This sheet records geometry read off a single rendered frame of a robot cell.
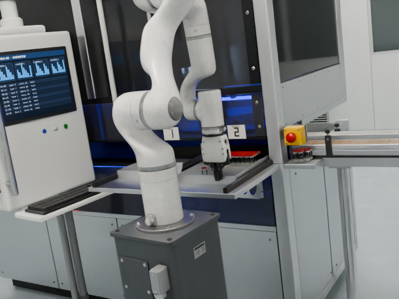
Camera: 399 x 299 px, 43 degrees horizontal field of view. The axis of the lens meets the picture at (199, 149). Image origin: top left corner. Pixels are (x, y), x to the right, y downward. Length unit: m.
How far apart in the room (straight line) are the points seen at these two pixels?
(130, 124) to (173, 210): 0.30
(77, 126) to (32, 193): 0.39
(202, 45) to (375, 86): 5.05
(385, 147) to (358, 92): 4.68
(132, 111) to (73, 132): 1.02
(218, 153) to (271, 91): 0.38
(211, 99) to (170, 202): 0.43
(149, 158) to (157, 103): 0.17
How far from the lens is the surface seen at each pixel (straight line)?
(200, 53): 1.76
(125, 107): 1.53
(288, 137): 2.02
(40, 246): 3.23
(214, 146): 1.83
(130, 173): 2.19
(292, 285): 2.30
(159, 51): 1.55
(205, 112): 1.80
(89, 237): 2.89
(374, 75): 6.66
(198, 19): 1.76
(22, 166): 2.36
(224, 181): 1.89
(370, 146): 2.09
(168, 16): 1.59
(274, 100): 2.06
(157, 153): 1.52
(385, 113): 6.70
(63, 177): 2.48
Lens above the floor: 1.39
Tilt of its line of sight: 11 degrees down
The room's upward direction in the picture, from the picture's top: 8 degrees counter-clockwise
